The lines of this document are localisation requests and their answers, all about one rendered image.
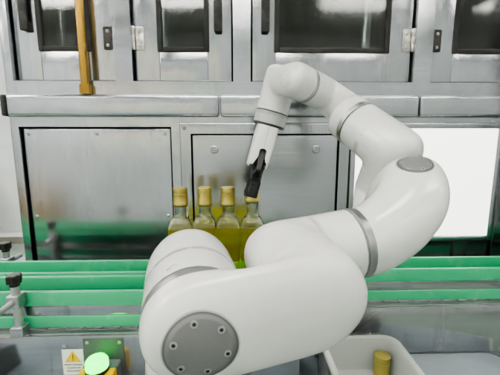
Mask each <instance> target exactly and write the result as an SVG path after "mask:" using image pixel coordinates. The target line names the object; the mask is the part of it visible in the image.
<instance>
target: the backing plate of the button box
mask: <svg viewBox="0 0 500 375"><path fill-rule="evenodd" d="M95 353H105V354H106V355H107V356H108V357H109V359H120V360H121V369H122V375H126V364H125V353H124V338H123V337H120V338H83V354H84V363H85V362H86V360H87V359H88V358H89V357H90V356H91V355H92V354H95Z"/></svg>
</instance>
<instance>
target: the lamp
mask: <svg viewBox="0 0 500 375"><path fill-rule="evenodd" d="M108 370H109V357H108V356H107V355H106V354H105V353H95V354H92V355H91V356H90V357H89V358H88V359H87V360H86V362H85V375H104V374H105V373H106V372H107V371H108Z"/></svg>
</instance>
